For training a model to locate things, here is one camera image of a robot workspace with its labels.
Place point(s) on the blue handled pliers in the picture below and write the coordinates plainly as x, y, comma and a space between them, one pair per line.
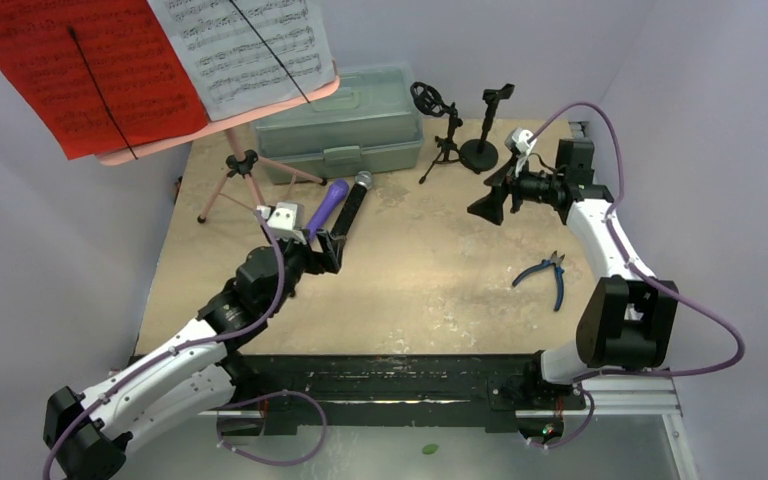
554, 263

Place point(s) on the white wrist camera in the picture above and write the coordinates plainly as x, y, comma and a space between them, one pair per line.
285, 220
520, 142

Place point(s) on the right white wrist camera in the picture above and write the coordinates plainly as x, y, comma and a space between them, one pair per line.
520, 142

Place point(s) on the small green leaf piece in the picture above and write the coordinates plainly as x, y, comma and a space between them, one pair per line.
430, 449

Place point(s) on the black silver microphone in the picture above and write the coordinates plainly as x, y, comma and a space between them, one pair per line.
362, 184

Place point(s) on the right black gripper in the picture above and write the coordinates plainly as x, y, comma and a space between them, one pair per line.
508, 190

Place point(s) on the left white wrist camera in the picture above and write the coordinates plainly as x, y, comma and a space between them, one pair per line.
285, 220

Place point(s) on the white sheet music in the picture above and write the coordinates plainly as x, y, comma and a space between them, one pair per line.
244, 55

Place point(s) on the aluminium frame rail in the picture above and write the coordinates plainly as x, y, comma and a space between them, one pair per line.
612, 396

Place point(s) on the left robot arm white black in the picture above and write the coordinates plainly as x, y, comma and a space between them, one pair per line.
91, 433

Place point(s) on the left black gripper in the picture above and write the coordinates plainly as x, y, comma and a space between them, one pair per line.
327, 259

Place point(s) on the black desktop mic stand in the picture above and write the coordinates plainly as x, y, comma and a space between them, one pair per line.
480, 155

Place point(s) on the pink music stand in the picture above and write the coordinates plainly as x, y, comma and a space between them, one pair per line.
226, 127

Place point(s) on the purple toy microphone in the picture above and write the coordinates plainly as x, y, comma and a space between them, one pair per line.
335, 194

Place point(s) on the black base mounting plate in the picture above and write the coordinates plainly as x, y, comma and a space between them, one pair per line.
399, 377

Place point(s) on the green plastic storage box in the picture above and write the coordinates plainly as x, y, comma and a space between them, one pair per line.
368, 124

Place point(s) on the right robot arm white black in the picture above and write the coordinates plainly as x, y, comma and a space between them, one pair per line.
627, 323

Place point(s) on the red sheet music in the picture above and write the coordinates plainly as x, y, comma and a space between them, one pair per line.
101, 75

